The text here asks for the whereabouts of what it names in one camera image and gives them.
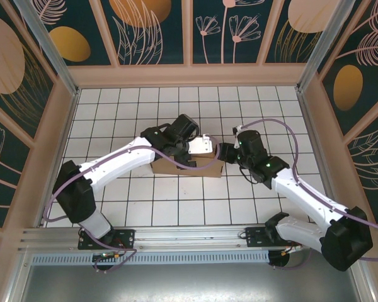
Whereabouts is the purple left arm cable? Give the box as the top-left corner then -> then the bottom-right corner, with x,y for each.
43,135 -> 222,274

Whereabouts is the grey slotted cable duct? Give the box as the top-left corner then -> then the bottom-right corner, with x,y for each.
31,250 -> 270,265

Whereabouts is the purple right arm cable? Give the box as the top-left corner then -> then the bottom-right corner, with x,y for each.
241,118 -> 378,271

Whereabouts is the shiny steel sheet panel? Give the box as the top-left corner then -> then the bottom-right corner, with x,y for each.
18,248 -> 365,302

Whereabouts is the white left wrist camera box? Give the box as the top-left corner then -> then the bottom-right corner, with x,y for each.
188,134 -> 215,156

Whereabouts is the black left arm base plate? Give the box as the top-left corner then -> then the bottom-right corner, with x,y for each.
77,228 -> 136,251

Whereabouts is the aluminium corner post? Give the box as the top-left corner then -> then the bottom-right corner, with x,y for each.
14,0 -> 79,97
295,0 -> 347,94

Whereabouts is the small green circuit board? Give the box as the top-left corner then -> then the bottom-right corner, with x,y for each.
92,251 -> 120,261

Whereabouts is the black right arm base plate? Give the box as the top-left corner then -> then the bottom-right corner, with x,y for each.
244,225 -> 303,251

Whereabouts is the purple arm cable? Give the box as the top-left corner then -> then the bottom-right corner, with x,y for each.
43,135 -> 222,274
241,118 -> 378,271

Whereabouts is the aluminium frame bar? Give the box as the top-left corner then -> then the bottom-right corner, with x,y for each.
346,240 -> 377,302
4,248 -> 35,302

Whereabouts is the brown cardboard paper box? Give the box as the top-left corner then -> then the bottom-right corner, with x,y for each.
150,150 -> 225,179

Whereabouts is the aluminium front rail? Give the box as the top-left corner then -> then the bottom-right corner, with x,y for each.
17,221 -> 362,252

